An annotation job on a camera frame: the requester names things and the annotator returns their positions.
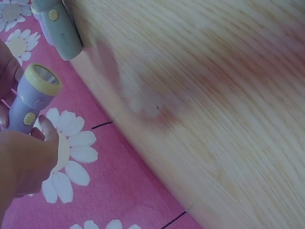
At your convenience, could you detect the grey-green flashlight with yellow button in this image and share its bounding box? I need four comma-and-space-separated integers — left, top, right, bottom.
30, 0, 83, 62

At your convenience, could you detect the lavender flashlight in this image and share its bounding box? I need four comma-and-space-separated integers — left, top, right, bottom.
31, 9, 57, 46

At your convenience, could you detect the person's left hand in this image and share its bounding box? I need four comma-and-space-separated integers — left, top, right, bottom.
0, 39, 61, 212

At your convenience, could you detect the purple flashlight with yellow rim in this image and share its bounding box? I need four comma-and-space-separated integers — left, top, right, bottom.
6, 62, 63, 135

